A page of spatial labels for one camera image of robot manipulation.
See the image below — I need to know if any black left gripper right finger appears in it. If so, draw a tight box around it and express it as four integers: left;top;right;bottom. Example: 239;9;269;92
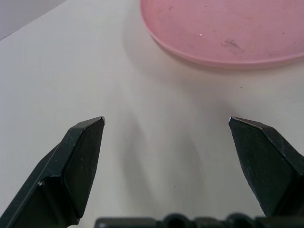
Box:
228;116;304;218

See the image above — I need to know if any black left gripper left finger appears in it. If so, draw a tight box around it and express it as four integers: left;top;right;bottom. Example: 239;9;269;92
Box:
0;116;106;228

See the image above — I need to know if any pink round plate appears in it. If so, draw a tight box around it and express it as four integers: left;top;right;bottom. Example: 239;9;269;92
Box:
139;0;304;69

